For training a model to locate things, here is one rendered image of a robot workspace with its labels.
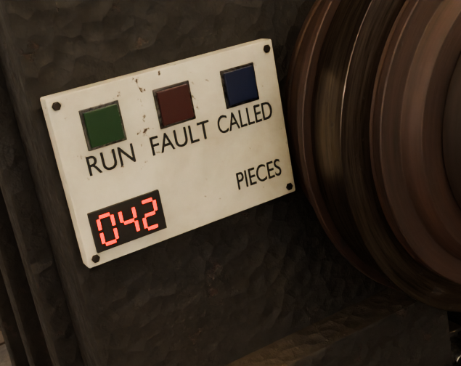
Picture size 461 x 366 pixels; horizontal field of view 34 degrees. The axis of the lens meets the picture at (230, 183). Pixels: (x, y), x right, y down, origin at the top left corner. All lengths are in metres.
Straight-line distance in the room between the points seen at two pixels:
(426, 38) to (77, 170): 0.37
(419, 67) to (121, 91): 0.29
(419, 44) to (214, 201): 0.27
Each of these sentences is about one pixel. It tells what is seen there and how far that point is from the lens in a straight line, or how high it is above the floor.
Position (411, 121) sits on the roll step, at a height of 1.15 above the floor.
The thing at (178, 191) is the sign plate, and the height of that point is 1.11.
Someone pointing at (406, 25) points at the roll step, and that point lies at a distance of 0.76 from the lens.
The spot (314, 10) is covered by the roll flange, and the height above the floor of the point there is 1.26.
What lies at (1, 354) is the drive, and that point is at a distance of 2.52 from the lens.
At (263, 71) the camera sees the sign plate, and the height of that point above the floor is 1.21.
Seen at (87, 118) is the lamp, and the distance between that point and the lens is 0.75.
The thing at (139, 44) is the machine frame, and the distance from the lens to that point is 0.79.
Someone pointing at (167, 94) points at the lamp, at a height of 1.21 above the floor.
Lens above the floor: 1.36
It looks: 18 degrees down
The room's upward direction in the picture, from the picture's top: 11 degrees counter-clockwise
